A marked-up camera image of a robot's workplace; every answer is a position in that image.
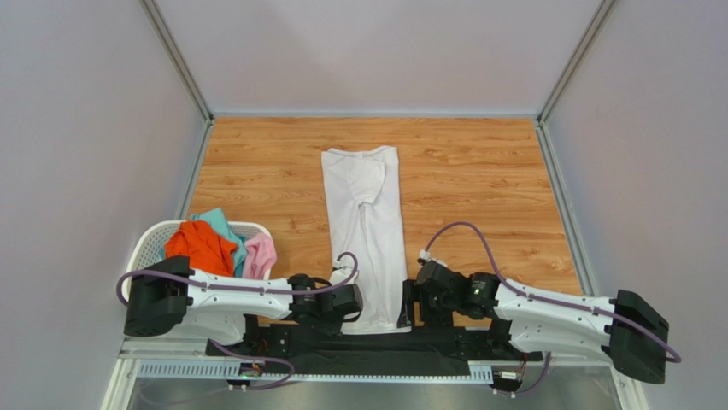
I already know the teal t shirt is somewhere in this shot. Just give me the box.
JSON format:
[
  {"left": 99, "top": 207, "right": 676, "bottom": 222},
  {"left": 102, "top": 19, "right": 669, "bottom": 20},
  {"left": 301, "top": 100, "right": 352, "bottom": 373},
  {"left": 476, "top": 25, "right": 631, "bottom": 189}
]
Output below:
[{"left": 188, "top": 208, "right": 246, "bottom": 278}]

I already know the white plastic laundry basket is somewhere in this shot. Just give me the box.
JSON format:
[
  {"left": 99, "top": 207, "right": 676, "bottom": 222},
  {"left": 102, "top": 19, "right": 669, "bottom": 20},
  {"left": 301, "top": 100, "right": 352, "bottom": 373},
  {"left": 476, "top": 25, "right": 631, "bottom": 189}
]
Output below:
[{"left": 126, "top": 220, "right": 278, "bottom": 280}]

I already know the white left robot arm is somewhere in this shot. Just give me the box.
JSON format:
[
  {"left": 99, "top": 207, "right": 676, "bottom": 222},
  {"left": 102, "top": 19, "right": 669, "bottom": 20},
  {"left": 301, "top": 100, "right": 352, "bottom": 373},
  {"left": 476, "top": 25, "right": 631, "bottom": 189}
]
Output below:
[{"left": 115, "top": 256, "right": 364, "bottom": 346}]

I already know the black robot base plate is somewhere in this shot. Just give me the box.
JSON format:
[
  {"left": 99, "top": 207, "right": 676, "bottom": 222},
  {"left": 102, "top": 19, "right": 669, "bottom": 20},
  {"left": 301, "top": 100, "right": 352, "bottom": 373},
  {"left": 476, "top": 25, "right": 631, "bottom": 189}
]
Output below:
[{"left": 227, "top": 319, "right": 543, "bottom": 376}]

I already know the aluminium frame rail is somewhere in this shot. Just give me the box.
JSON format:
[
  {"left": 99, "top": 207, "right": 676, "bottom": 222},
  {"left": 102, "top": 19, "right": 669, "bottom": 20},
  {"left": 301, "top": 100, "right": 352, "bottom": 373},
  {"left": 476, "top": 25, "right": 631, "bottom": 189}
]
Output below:
[{"left": 103, "top": 325, "right": 648, "bottom": 409}]

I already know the pink t shirt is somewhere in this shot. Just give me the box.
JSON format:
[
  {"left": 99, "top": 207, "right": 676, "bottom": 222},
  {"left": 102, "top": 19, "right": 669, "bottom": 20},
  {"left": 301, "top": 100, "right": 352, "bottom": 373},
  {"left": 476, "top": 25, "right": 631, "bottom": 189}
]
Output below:
[{"left": 241, "top": 232, "right": 278, "bottom": 280}]

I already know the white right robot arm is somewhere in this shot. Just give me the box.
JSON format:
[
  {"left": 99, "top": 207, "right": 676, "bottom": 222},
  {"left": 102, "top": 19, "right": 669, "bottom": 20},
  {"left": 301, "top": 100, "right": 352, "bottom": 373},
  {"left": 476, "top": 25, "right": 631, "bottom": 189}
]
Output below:
[{"left": 409, "top": 258, "right": 674, "bottom": 384}]

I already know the white t shirt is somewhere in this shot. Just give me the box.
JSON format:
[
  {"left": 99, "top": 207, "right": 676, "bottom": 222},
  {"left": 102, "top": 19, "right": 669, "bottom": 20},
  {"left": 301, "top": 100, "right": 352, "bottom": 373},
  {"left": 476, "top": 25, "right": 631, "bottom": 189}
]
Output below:
[{"left": 320, "top": 146, "right": 411, "bottom": 335}]

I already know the orange t shirt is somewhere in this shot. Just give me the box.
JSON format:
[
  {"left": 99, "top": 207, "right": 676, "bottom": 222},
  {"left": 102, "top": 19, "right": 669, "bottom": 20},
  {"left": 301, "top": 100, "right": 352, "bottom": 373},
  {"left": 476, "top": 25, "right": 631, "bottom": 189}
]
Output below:
[{"left": 162, "top": 220, "right": 238, "bottom": 277}]

